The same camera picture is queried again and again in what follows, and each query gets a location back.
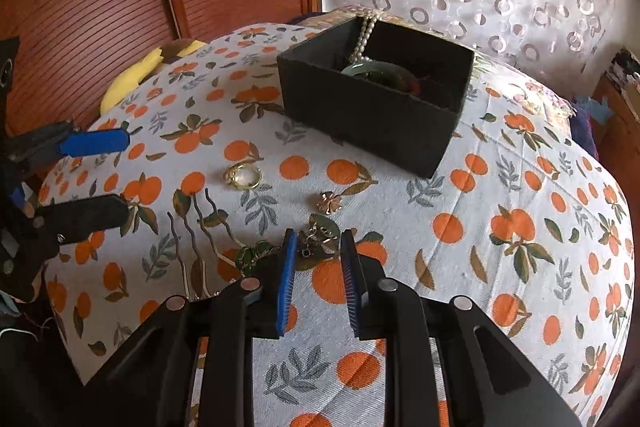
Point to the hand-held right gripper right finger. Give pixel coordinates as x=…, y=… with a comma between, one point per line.
x=350, y=292

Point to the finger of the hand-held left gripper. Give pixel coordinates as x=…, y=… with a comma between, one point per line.
x=85, y=217
x=95, y=142

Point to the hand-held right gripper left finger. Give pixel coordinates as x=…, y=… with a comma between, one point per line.
x=286, y=287

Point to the silver ornate brooch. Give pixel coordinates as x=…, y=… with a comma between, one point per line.
x=320, y=237

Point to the black box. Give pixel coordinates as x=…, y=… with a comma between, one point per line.
x=370, y=127

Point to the green jade bangle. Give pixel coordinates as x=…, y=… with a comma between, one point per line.
x=380, y=74

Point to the green leaf hair fork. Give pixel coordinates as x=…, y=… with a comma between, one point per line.
x=252, y=257

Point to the yellow plush toy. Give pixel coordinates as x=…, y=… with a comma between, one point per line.
x=125, y=82

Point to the gold clover brooch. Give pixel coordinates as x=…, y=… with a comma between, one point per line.
x=330, y=202

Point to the silver wavy hair fork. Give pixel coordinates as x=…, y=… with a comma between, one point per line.
x=181, y=247

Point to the orange-print bedsheet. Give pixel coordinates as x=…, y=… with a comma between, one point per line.
x=450, y=307

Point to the dark blue blanket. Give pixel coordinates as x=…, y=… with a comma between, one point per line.
x=585, y=132

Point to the blue plastic bag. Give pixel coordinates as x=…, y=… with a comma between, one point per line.
x=592, y=109

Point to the wooden cabinet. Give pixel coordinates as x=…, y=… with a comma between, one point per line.
x=620, y=132

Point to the stack of dark items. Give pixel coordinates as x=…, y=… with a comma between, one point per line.
x=624, y=67

